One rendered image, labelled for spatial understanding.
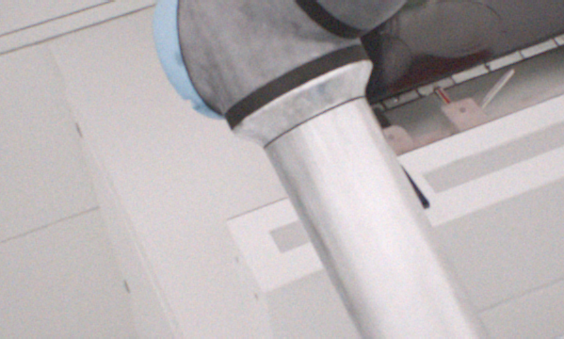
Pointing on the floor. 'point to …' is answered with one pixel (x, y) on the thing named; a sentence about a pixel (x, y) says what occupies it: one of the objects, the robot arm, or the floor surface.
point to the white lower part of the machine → (41, 211)
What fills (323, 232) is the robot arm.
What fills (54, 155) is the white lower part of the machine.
